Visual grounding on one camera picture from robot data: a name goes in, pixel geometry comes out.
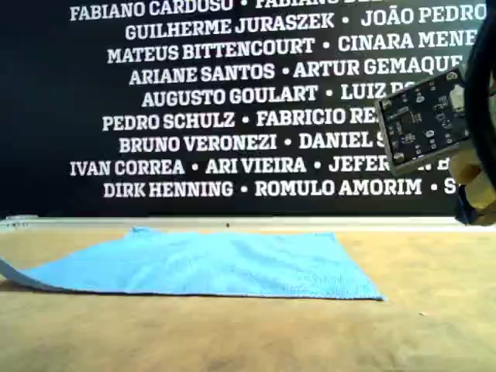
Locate tan right gripper body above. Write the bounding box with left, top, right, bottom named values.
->
left=453, top=149, right=496, bottom=183

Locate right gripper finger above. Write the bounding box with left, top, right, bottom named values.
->
left=455, top=174, right=496, bottom=226

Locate blue microfiber cloth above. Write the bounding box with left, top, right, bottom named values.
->
left=0, top=226, right=387, bottom=302

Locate brown felt table mat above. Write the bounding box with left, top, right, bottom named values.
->
left=0, top=228, right=496, bottom=372

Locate black banner with white names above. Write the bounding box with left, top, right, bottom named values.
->
left=0, top=0, right=496, bottom=218

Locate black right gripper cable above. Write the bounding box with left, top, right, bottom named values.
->
left=461, top=22, right=496, bottom=183

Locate bare camera circuit board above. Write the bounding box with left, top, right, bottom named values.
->
left=374, top=68, right=472, bottom=176

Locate aluminium frame rail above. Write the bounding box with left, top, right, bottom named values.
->
left=0, top=215, right=466, bottom=234

